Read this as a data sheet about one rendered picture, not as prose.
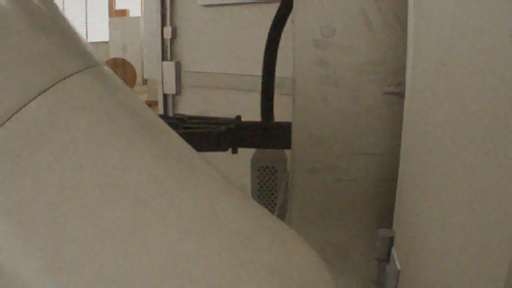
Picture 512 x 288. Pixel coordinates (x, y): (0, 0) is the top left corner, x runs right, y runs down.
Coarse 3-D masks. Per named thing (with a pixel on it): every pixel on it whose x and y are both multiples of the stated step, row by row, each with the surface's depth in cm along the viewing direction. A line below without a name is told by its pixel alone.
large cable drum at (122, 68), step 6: (108, 60) 955; (114, 60) 922; (120, 60) 927; (126, 60) 933; (108, 66) 920; (114, 66) 925; (120, 66) 931; (126, 66) 936; (132, 66) 941; (114, 72) 929; (120, 72) 934; (126, 72) 939; (132, 72) 945; (120, 78) 937; (126, 78) 943; (132, 78) 948; (126, 84) 946; (132, 84) 951
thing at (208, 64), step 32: (160, 0) 120; (192, 0) 117; (224, 0) 107; (256, 0) 101; (160, 32) 123; (192, 32) 119; (224, 32) 112; (256, 32) 106; (288, 32) 101; (160, 64) 125; (192, 64) 121; (224, 64) 115; (256, 64) 109; (288, 64) 103; (160, 96) 128; (192, 96) 124; (224, 96) 117; (256, 96) 111; (288, 96) 105; (224, 160) 122; (288, 160) 109; (288, 224) 110
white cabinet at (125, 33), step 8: (128, 16) 1097; (136, 16) 1092; (112, 24) 1107; (120, 24) 1104; (128, 24) 1101; (136, 24) 1098; (112, 32) 1113; (120, 32) 1110; (128, 32) 1106; (136, 32) 1103; (112, 40) 1119; (120, 40) 1115; (128, 40) 1112; (136, 40) 1109; (112, 48) 1124; (120, 48) 1121; (128, 48) 1117; (136, 48) 1114; (112, 56) 1130; (120, 56) 1127; (128, 56) 1123; (136, 56) 1120; (136, 64) 1125; (136, 72) 1131; (144, 80) 1154
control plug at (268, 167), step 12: (264, 156) 84; (276, 156) 84; (252, 168) 85; (264, 168) 85; (276, 168) 84; (252, 180) 86; (264, 180) 85; (276, 180) 85; (288, 180) 86; (252, 192) 86; (264, 192) 86; (276, 192) 86; (288, 192) 88; (264, 204) 87; (276, 204) 86
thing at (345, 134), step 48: (336, 0) 34; (384, 0) 34; (336, 48) 35; (384, 48) 35; (336, 96) 36; (384, 96) 36; (336, 144) 37; (384, 144) 37; (336, 192) 39; (384, 192) 38; (336, 240) 40
